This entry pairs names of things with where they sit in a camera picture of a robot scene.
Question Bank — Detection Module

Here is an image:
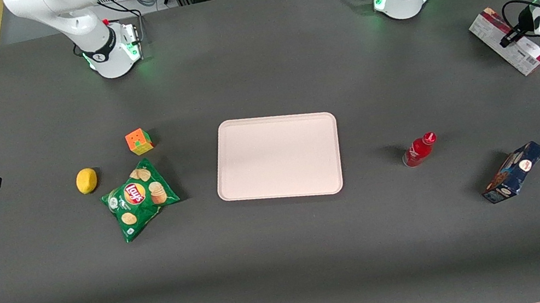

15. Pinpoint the green Lays chips bag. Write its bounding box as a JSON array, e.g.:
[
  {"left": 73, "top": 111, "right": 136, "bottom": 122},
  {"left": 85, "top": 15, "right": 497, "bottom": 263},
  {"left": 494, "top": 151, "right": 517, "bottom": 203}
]
[{"left": 95, "top": 153, "right": 187, "bottom": 247}]

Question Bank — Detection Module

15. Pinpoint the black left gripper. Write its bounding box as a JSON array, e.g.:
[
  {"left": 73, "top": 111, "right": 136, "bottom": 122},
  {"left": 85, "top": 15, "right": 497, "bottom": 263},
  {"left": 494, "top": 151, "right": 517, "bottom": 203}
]
[{"left": 494, "top": 7, "right": 540, "bottom": 49}]

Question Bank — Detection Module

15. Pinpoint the pale pink plastic tray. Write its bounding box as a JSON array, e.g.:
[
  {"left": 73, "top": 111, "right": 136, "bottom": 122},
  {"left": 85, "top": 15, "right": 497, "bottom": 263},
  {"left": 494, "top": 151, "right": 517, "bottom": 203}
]
[{"left": 205, "top": 101, "right": 350, "bottom": 214}]

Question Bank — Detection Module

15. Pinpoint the colourful puzzle cube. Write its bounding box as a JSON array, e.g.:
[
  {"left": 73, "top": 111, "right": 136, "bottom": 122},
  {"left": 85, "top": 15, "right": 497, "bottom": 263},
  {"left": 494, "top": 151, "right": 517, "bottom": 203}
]
[{"left": 124, "top": 126, "right": 156, "bottom": 158}]

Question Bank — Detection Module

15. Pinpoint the black right base cable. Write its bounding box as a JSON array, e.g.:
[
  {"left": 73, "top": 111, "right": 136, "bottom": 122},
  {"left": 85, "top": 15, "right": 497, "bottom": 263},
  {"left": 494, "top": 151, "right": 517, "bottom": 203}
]
[{"left": 99, "top": 0, "right": 149, "bottom": 54}]

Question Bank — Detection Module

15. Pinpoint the blue cookie box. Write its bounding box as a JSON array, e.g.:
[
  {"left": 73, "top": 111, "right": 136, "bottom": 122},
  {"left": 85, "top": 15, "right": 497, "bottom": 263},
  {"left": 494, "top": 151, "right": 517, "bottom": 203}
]
[{"left": 474, "top": 139, "right": 540, "bottom": 206}]

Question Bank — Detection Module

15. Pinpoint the yellow lemon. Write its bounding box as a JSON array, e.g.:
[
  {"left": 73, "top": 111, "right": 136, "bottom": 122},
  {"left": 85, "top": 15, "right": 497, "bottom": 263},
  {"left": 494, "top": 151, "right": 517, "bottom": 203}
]
[{"left": 73, "top": 166, "right": 101, "bottom": 196}]

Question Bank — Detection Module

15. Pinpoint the red cookie box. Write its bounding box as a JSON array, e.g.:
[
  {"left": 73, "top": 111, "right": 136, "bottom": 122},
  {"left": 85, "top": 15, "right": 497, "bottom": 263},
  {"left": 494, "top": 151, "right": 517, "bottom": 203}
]
[{"left": 465, "top": 0, "right": 540, "bottom": 85}]

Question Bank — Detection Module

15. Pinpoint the red drink bottle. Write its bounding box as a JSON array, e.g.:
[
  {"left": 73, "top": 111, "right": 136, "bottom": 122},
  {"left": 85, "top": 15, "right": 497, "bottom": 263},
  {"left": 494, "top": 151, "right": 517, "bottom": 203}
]
[{"left": 399, "top": 131, "right": 442, "bottom": 169}]

